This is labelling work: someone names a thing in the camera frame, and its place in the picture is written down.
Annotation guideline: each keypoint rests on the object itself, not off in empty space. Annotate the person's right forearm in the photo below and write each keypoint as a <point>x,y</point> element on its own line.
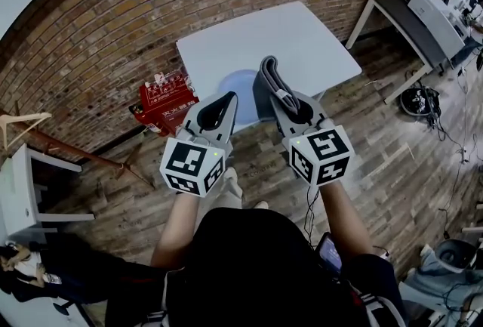
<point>339,219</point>

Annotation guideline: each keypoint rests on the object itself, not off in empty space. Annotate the black device with screen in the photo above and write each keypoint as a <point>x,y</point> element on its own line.
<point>330,253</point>

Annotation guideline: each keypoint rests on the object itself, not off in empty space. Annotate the white table leg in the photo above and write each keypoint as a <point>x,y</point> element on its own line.
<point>320,95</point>

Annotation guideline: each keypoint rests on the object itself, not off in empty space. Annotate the person's left leg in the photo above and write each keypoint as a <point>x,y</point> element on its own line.
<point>232,189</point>

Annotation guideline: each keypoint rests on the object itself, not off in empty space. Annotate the white cabinet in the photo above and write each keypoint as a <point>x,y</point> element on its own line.
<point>15,197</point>

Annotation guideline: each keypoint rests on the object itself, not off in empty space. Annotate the white printer on desk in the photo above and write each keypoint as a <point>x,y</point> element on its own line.
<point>449,34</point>

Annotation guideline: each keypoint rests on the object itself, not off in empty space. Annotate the pale wooden clothes hanger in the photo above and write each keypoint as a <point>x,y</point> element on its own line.
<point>41,115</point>

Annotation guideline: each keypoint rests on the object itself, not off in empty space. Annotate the blue denim garment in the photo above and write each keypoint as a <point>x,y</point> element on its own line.
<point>434,280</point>

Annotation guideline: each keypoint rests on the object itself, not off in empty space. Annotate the red fire extinguisher box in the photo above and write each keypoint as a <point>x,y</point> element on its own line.
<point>170,114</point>

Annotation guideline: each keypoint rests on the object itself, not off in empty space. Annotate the gray cloth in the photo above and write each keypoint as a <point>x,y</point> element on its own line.
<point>262,91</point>

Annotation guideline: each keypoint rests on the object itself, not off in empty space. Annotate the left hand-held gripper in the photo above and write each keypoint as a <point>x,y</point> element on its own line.
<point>192,167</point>

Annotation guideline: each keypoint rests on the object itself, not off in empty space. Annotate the person's left forearm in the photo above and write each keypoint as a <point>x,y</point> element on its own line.
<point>173,231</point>

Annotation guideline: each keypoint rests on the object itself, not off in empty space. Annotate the dark-topped white side table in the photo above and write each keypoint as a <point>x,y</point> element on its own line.
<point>411,23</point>

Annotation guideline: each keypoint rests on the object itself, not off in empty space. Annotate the red fire extinguisher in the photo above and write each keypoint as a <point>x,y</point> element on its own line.
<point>154,128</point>

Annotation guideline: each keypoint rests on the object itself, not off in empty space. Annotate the person's right leg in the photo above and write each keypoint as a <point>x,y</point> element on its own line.
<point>260,205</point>

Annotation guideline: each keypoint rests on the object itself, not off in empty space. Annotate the person's black shirt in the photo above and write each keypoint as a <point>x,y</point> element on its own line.
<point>256,265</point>

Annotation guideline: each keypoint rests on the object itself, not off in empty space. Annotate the white power strip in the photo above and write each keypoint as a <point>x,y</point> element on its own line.
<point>385,253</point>

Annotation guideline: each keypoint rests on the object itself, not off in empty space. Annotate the black jacket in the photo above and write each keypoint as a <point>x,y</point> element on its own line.
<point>87,272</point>

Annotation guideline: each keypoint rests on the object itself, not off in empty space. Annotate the clear plastic bottle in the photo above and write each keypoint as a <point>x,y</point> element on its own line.
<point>189,85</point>

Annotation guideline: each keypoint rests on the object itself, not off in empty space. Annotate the black round floor device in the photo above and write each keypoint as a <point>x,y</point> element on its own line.
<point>417,100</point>

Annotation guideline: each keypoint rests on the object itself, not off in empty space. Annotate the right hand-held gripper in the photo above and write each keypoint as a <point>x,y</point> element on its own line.
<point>320,155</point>

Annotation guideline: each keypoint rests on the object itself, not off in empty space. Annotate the gray office chair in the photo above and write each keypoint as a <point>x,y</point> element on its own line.
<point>453,255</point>

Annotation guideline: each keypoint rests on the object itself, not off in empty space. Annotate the person's leg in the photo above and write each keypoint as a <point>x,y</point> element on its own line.
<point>232,189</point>
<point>260,205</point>

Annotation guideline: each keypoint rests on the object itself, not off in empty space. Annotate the big blue plate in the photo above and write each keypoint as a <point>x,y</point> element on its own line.
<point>241,84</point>

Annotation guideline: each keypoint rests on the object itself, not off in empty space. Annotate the black and beige bag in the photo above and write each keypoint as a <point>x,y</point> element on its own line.
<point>22,265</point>

